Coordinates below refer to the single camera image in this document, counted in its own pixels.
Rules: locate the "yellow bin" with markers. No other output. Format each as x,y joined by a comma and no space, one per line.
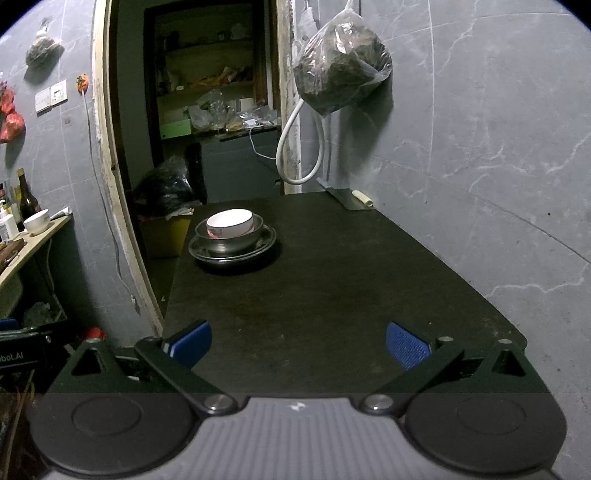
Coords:
166,237

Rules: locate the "red hanging bag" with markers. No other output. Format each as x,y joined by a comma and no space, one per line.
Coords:
11,127

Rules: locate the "large hanging plastic bag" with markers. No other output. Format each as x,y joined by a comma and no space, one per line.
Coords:
341,69

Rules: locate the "dark grey cabinet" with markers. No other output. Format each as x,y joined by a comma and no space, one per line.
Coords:
240,170

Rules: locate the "green box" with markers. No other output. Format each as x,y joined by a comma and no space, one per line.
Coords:
175,130

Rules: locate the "white plastic bottle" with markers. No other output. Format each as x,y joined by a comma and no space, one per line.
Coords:
7,228

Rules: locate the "small hanging mesh bag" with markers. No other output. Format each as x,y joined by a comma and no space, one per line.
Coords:
44,46

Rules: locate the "wooden side counter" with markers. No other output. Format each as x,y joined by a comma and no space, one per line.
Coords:
27,249

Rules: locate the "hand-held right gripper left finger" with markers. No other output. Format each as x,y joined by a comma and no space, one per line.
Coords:
191,342

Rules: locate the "black plastic bag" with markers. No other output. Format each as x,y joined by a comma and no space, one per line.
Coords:
164,189

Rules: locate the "cluttered storage shelf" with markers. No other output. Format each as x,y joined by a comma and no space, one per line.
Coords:
207,83

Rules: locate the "white ceramic bowl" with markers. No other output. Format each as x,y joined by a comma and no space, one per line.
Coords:
231,224

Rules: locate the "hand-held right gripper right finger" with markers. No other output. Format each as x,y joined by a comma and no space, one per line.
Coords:
408,344

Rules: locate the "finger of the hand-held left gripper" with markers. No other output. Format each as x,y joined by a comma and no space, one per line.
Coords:
8,324
59,346

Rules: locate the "small white bowl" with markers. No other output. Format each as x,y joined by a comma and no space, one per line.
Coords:
37,222

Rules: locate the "orange wall hook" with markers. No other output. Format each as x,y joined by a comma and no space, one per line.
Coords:
82,83

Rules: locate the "white wall switch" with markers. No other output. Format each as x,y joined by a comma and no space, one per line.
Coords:
51,96

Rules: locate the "dark glass bottle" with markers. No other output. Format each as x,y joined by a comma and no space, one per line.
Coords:
27,198

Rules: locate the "steel bowl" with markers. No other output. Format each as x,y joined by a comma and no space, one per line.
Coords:
231,244

